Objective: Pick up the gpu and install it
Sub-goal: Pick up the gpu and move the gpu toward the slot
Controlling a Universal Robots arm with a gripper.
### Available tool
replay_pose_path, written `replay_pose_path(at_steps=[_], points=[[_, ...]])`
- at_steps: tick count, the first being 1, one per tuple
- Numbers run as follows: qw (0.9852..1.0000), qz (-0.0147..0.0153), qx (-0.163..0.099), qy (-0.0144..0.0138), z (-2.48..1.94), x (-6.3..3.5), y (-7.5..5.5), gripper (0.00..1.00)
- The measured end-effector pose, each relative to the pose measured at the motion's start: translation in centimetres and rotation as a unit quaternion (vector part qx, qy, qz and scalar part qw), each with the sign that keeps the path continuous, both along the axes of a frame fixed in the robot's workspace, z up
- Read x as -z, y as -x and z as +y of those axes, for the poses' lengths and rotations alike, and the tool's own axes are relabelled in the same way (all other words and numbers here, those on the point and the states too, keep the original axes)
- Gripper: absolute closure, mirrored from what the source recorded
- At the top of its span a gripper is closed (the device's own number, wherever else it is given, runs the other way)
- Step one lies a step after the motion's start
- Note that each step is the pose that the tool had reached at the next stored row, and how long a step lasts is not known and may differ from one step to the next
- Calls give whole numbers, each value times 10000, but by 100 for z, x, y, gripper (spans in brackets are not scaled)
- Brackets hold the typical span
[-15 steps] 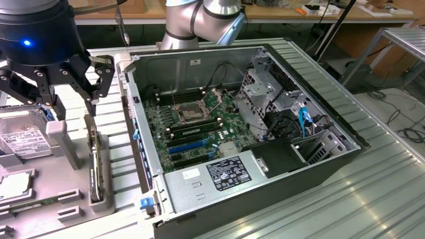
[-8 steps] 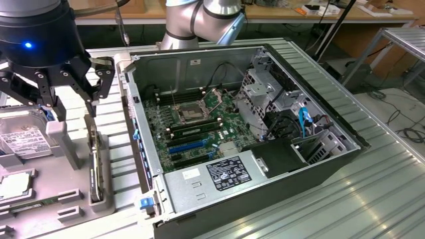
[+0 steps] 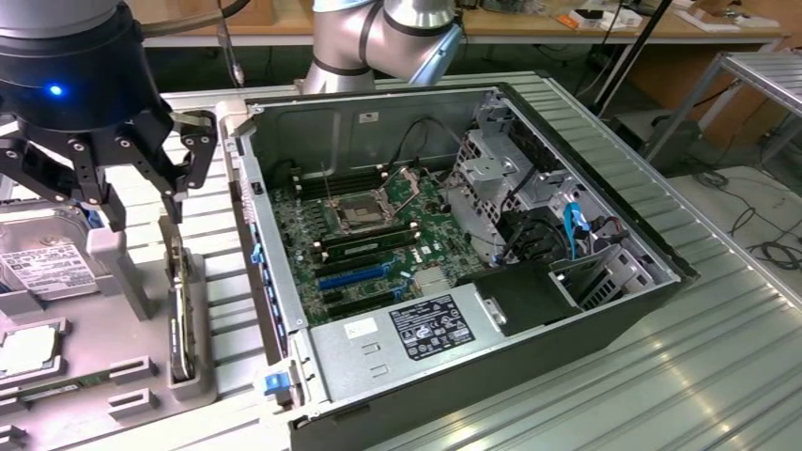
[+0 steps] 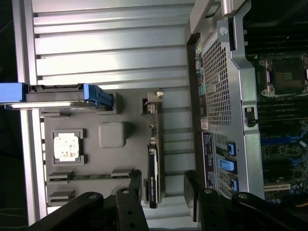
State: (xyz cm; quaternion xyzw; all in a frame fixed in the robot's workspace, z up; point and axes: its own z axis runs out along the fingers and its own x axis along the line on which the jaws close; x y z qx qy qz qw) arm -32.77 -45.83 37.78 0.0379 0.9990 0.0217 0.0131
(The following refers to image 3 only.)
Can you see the silver metal drive cage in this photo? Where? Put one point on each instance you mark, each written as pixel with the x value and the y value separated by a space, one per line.
pixel 488 169

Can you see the CPU socket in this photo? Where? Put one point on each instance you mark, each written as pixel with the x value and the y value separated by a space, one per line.
pixel 360 213

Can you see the black tripod pole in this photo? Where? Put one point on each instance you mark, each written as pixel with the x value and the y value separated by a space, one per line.
pixel 632 47

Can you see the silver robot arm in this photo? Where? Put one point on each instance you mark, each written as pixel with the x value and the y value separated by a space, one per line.
pixel 351 42

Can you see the metal socket cover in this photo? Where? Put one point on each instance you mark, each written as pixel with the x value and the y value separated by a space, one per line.
pixel 400 185

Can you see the orange white box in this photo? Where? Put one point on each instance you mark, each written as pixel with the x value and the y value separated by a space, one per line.
pixel 570 20

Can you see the blue card retainer strip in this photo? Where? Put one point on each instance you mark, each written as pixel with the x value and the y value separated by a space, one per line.
pixel 255 256

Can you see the blue case latch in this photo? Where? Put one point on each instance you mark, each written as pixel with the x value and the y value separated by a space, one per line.
pixel 273 383

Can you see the black low-profile graphics card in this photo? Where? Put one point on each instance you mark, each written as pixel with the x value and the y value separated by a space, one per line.
pixel 181 300

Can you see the small white box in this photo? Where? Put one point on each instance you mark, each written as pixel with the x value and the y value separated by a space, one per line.
pixel 623 20

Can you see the black open PC case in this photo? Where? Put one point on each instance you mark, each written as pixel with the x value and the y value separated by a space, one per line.
pixel 470 399

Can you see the silver power supply unit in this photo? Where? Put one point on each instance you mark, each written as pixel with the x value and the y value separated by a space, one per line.
pixel 351 357

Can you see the black short expansion slot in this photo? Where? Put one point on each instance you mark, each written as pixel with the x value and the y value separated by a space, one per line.
pixel 333 296

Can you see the installed RAM stick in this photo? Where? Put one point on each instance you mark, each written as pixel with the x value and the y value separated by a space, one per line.
pixel 372 248

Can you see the flat white box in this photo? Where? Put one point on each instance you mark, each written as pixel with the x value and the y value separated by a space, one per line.
pixel 707 19

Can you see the black floor box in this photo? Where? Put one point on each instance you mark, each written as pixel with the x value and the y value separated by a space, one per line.
pixel 654 141

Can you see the silver slatted disk bay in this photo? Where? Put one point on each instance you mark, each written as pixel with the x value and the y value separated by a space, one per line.
pixel 602 282

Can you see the aluminium frame table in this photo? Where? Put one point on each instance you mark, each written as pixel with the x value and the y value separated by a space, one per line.
pixel 764 80

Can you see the silver CPU chip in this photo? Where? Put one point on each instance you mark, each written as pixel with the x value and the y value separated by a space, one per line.
pixel 25 350

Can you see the green motherboard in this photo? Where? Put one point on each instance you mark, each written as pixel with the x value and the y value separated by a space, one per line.
pixel 438 235

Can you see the grey plastic parts rack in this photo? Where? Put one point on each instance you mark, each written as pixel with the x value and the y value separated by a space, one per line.
pixel 93 357

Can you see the silver hard disk drive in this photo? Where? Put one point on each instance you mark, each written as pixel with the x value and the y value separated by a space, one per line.
pixel 37 263

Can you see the black plastic air duct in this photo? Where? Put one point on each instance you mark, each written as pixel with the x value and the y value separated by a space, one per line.
pixel 519 296

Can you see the thin locking lever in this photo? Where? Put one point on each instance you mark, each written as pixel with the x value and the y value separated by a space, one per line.
pixel 325 185

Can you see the black long expansion slot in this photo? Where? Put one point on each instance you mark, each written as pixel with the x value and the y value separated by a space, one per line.
pixel 344 269
pixel 360 306

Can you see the green loose RAM stick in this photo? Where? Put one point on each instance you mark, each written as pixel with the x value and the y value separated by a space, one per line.
pixel 63 387

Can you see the blue plastic disk bracket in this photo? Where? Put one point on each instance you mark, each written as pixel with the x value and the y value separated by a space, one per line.
pixel 93 220

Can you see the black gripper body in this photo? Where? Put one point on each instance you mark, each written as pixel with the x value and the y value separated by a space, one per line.
pixel 75 94

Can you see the silver chipset heatsink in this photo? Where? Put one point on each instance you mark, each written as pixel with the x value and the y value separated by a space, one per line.
pixel 432 278

